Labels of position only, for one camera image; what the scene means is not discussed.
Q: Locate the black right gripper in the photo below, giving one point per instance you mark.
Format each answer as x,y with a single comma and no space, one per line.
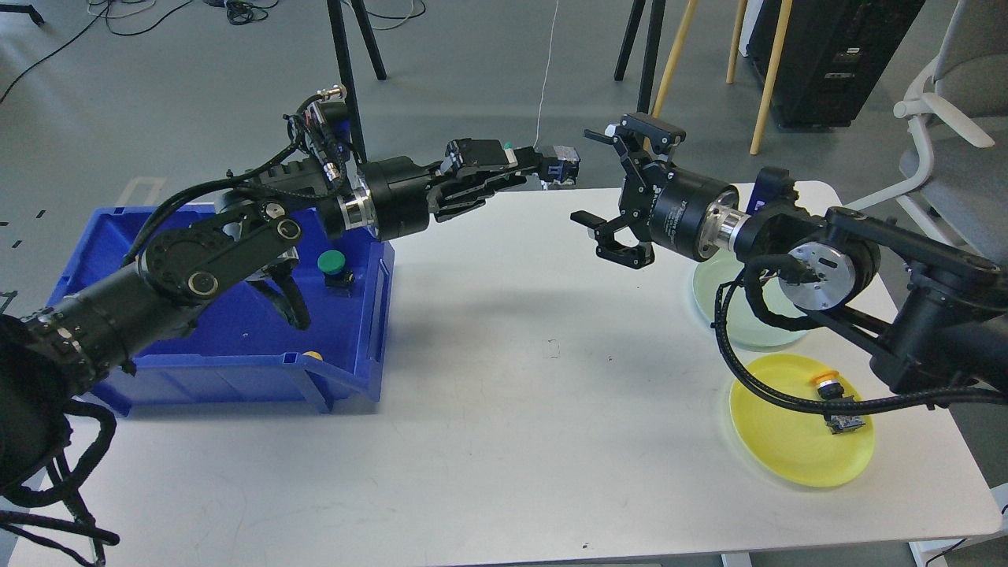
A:
661,204

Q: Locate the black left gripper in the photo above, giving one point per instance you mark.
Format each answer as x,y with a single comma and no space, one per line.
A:
405,196

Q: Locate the yellow button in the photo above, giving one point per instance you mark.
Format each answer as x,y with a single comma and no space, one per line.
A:
830,389

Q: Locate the green button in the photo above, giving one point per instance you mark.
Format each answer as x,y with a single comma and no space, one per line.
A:
554,167
337,275

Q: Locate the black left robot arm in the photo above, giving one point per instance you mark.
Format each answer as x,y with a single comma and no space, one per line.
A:
193,248

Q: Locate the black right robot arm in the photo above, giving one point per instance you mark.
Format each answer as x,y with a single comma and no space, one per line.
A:
931,316

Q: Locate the light green plate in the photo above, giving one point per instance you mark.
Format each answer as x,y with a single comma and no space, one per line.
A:
744,328

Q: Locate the yellow plate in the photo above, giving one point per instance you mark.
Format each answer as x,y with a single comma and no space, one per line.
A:
797,446

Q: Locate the black cabinet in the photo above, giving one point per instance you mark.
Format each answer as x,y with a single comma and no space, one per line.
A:
834,54

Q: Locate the black tripod left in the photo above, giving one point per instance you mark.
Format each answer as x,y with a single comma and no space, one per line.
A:
346,74

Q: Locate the blue plastic bin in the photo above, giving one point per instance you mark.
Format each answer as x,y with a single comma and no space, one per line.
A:
243,351

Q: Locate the grey office chair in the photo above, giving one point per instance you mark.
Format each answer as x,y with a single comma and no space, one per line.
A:
955,172

